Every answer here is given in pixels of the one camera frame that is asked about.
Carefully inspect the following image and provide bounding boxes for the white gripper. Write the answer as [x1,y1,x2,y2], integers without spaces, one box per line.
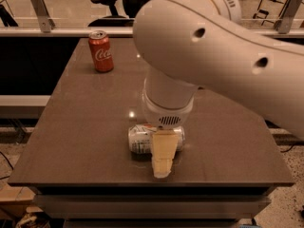
[142,90,194,179]

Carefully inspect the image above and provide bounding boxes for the silver green 7up can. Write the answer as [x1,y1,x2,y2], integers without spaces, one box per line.
[128,123,185,154]

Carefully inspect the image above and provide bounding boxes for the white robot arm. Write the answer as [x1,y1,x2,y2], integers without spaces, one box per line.
[133,0,304,178]

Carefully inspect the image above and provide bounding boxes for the red coca-cola can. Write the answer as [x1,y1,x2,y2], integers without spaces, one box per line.
[88,30,114,73]

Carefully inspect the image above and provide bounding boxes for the grey table base drawers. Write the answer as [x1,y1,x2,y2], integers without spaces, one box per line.
[34,195,270,228]

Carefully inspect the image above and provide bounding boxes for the black office chair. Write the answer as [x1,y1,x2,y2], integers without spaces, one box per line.
[88,0,150,27]

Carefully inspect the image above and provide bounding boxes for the wooden chair in background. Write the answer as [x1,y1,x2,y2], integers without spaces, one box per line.
[253,0,289,26]

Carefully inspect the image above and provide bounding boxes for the horizontal metal railing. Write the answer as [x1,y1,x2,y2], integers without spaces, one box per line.
[0,27,304,38]

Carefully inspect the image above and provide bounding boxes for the left metal bracket post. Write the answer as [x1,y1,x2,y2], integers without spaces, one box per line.
[30,0,55,32]

